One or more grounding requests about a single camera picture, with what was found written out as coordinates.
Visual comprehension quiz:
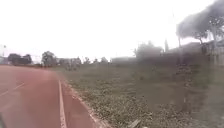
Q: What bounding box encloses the large dark tree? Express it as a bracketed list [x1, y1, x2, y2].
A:
[175, 0, 224, 48]

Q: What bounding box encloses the long low wall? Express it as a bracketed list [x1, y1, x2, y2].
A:
[110, 50, 214, 66]

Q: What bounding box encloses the round dark tree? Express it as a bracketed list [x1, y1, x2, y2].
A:
[41, 50, 58, 67]

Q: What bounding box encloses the low building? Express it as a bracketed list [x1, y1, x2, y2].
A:
[7, 53, 33, 66]

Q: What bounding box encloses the dark bushy tree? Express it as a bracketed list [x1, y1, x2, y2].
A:
[133, 40, 164, 60]

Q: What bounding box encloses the pale kerb edge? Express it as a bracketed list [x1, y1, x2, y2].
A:
[58, 77, 113, 128]

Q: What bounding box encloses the red running track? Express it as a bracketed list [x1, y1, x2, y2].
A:
[0, 64, 111, 128]

